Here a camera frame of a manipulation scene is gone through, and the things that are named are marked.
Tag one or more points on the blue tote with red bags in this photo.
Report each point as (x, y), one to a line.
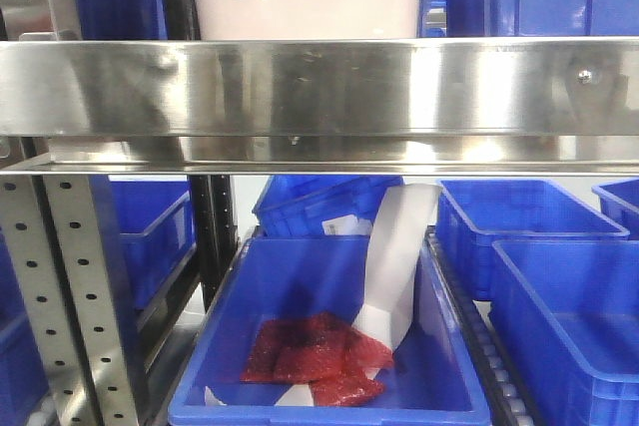
(432, 382)

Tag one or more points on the stainless steel shelf rail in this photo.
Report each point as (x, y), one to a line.
(425, 107)

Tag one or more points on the grey roller conveyor track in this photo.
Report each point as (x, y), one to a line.
(502, 389)

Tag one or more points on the blue tote middle right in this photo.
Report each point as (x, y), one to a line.
(473, 214)

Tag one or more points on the white paper strip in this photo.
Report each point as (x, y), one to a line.
(368, 282)

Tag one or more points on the blue tote rear centre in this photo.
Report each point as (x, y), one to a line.
(315, 205)

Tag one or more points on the perforated steel shelf upright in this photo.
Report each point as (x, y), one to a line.
(63, 238)

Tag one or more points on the blue tote lower right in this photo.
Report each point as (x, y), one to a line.
(567, 313)

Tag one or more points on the black shelf post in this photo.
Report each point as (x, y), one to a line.
(216, 230)

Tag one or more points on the red bubble wrap bags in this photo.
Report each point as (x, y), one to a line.
(334, 360)

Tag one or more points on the blue tote lower left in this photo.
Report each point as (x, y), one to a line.
(156, 232)

